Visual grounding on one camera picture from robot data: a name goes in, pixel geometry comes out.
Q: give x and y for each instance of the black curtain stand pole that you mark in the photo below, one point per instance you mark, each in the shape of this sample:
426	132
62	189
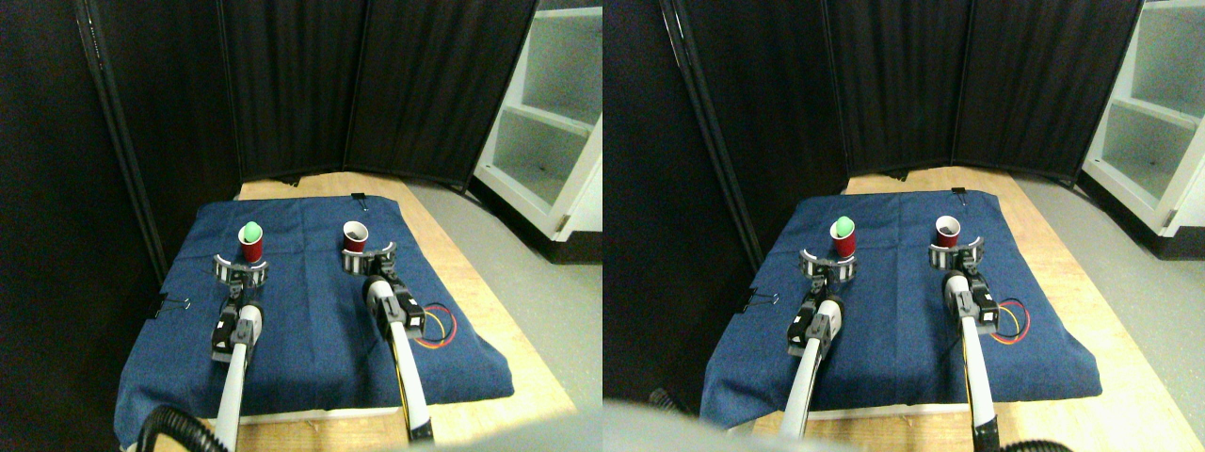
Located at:
113	113
704	118

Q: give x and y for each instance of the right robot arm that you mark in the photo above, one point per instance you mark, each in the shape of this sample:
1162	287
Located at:
979	386
409	377

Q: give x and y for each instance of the red cup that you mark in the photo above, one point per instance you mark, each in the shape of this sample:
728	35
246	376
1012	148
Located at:
947	237
355	241
251	251
843	247

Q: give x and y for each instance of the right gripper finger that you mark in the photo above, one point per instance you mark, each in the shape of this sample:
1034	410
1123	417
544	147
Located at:
971	255
384	261
355	265
941	260

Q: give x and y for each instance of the green ball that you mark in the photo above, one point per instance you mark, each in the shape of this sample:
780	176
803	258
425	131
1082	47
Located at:
250	232
843	226

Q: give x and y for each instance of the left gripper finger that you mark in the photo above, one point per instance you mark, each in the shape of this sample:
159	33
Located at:
226	271
812	266
845	270
256	274

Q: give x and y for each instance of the dark blue cloth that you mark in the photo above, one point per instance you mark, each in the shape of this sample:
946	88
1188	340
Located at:
320	348
894	348

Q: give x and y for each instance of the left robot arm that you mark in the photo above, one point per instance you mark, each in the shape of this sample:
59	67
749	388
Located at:
231	395
810	386

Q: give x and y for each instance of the white shelf unit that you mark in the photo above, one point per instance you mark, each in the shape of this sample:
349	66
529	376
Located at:
565	85
1163	85

